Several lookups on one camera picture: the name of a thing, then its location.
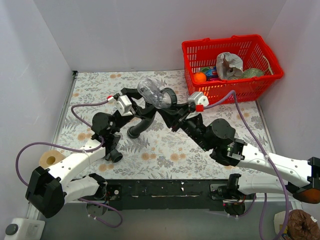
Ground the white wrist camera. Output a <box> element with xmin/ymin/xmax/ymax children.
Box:
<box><xmin>107</xmin><ymin>94</ymin><xmax>134</xmax><ymax>117</ymax></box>
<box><xmin>187</xmin><ymin>91</ymin><xmax>209</xmax><ymax>113</ymax></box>

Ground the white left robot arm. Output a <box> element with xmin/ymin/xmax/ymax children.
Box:
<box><xmin>25</xmin><ymin>87</ymin><xmax>163</xmax><ymax>218</ymax></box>

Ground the black corrugated hose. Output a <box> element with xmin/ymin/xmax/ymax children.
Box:
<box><xmin>126</xmin><ymin>117</ymin><xmax>156</xmax><ymax>139</ymax></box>

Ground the beige tape roll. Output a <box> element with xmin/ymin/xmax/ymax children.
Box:
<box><xmin>38</xmin><ymin>150</ymin><xmax>65</xmax><ymax>169</ymax></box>

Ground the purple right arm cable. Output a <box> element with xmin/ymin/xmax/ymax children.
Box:
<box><xmin>206</xmin><ymin>90</ymin><xmax>293</xmax><ymax>240</ymax></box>

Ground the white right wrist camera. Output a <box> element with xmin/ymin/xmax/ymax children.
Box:
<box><xmin>187</xmin><ymin>91</ymin><xmax>209</xmax><ymax>113</ymax></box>

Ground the brown item in white cup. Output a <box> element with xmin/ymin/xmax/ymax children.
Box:
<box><xmin>279</xmin><ymin>209</ymin><xmax>320</xmax><ymax>240</ymax></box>

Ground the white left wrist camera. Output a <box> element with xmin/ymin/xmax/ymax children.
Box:
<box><xmin>107</xmin><ymin>94</ymin><xmax>134</xmax><ymax>117</ymax></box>

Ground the grey tee pipe fitting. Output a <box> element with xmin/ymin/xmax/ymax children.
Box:
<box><xmin>104</xmin><ymin>149</ymin><xmax>123</xmax><ymax>163</ymax></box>

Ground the colourful snack packet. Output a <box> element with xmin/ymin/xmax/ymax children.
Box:
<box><xmin>199</xmin><ymin>66</ymin><xmax>219</xmax><ymax>82</ymax></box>

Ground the orange fruit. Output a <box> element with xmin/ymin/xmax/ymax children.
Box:
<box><xmin>193</xmin><ymin>72</ymin><xmax>207</xmax><ymax>84</ymax></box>

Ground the red plastic basket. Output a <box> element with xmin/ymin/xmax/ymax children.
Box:
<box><xmin>181</xmin><ymin>34</ymin><xmax>284</xmax><ymax>104</ymax></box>

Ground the green netted melon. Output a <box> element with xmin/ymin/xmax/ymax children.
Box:
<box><xmin>240</xmin><ymin>55</ymin><xmax>274</xmax><ymax>79</ymax></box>

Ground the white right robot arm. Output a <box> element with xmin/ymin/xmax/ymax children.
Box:
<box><xmin>158</xmin><ymin>103</ymin><xmax>320</xmax><ymax>204</ymax></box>

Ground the white grey button device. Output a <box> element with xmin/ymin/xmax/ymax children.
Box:
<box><xmin>4</xmin><ymin>218</ymin><xmax>45</xmax><ymax>240</ymax></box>

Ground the floral table mat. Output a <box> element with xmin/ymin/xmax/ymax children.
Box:
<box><xmin>57</xmin><ymin>70</ymin><xmax>274</xmax><ymax>179</ymax></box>

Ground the crumpled grey paper bag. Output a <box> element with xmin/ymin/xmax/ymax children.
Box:
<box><xmin>215</xmin><ymin>52</ymin><xmax>244</xmax><ymax>80</ymax></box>

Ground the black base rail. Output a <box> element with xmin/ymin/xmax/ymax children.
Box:
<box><xmin>84</xmin><ymin>178</ymin><xmax>248</xmax><ymax>211</ymax></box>

